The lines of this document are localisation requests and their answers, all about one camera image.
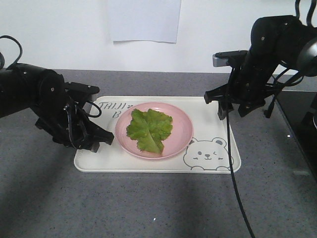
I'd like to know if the green lettuce leaf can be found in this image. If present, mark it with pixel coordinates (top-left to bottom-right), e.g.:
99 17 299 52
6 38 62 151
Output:
126 109 173 154

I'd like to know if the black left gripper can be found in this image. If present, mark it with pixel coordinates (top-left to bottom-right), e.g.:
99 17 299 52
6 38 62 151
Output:
35 100 114 153

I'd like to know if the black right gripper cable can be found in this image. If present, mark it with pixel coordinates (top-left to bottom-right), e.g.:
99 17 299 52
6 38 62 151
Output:
224 66 256 238

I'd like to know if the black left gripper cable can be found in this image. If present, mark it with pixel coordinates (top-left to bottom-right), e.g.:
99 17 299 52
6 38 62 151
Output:
63 99 102 149

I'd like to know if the pink round plate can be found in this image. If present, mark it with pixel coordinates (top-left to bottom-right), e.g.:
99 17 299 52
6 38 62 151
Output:
115 102 194 160

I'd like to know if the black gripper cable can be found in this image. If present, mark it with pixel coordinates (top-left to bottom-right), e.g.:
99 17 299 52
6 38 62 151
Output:
224 66 256 238
63 99 102 149

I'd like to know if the white paper sheet on wall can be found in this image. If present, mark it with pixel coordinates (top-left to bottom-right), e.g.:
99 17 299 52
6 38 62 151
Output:
107 0 181 43

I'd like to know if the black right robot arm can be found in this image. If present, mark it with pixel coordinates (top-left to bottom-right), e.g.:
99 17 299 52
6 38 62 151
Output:
204 15 317 120

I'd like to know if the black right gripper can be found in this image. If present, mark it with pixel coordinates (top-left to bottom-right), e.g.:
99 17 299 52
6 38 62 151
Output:
204 62 275 119

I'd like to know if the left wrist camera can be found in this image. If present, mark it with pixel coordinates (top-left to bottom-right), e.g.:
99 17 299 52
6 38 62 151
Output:
64 82 100 107

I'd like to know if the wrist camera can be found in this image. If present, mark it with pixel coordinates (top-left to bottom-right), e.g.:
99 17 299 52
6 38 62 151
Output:
64 82 100 107
212 50 248 68

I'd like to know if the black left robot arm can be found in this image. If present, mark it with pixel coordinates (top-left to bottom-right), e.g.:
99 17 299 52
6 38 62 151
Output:
0 63 114 152

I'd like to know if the cream bear serving tray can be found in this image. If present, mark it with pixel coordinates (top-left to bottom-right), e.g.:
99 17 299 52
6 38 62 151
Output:
74 96 241 174

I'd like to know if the black gas stove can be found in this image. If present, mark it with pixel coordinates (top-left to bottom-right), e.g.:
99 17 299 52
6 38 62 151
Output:
277 91 317 177

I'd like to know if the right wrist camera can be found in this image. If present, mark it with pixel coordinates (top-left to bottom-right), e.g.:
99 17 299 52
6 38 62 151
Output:
212 50 248 68

